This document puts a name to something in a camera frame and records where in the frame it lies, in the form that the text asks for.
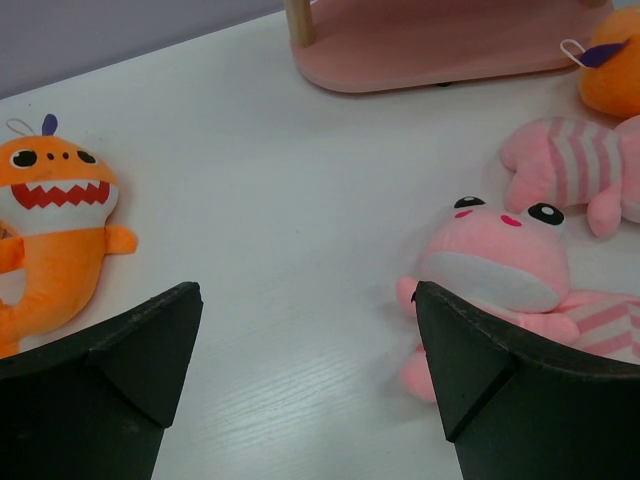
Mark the pink three-tier shelf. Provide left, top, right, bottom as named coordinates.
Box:
left=284, top=0, right=614, bottom=94

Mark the pink striped plush lower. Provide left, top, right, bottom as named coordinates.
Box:
left=565, top=299, right=639, bottom=365

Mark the orange shark plush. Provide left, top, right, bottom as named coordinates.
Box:
left=560, top=5, right=639, bottom=119
left=1, top=114, right=138, bottom=357

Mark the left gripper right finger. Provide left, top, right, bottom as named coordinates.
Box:
left=413, top=282, right=639, bottom=479

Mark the pink plush with face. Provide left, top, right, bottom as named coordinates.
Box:
left=396, top=195, right=581, bottom=404

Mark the pink striped plush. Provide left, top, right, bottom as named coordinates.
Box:
left=565, top=299, right=639, bottom=365
left=499, top=116, right=639, bottom=238

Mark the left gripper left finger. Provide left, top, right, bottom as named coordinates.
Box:
left=1, top=282, right=203, bottom=480

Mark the pink striped plush upper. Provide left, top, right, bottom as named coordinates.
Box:
left=499, top=116, right=639, bottom=238

